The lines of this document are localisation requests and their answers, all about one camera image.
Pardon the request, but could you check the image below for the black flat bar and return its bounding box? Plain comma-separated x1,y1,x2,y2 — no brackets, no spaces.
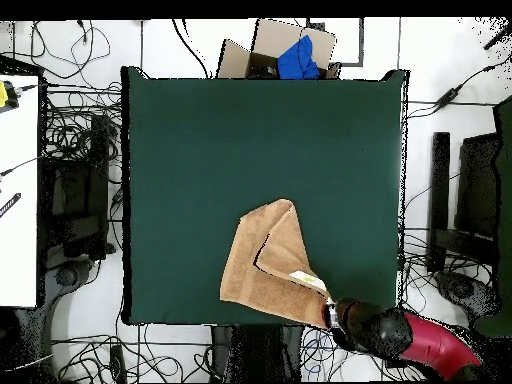
0,192,22,219

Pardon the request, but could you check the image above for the yellow and black tool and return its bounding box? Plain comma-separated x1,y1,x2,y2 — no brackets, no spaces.
0,79,21,114

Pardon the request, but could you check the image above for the green draped cloth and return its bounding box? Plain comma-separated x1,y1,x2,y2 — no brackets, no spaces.
473,94,512,339

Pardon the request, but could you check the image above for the tan terry towel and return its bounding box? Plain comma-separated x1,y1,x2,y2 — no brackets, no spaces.
218,198,334,330

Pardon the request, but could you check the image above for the black power strip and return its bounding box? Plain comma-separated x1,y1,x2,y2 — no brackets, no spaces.
109,344,127,383

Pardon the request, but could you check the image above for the black round pedestal foot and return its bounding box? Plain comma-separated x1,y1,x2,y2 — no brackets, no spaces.
433,270,503,319
53,259,95,289

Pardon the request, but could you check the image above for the black looped cable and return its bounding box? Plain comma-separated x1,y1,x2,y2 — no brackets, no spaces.
11,19,112,81

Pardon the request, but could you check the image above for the black long beam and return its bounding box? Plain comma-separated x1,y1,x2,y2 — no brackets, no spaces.
426,131,452,274

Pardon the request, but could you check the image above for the black equipment stand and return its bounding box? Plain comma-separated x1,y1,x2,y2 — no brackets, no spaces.
39,113,113,261

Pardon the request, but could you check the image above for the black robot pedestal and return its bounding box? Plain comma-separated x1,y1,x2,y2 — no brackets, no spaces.
210,323,306,383

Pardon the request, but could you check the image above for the blue cloth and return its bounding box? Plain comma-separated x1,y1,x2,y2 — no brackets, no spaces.
276,34,321,80

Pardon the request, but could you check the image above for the brown cardboard box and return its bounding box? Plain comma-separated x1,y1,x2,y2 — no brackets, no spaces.
215,17,341,80

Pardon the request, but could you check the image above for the black rod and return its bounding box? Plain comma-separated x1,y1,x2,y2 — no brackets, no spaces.
482,19,512,51

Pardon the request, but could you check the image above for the dark green table cloth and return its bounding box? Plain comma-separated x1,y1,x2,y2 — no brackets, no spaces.
120,65,410,326

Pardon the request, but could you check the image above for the black and blue cable tangle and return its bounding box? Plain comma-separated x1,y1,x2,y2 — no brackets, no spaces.
299,324,385,382

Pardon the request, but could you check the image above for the white desk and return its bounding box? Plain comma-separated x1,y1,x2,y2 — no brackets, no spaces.
0,73,41,309

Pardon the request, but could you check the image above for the black power adapter with cable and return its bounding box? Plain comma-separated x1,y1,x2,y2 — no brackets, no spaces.
406,55,512,119

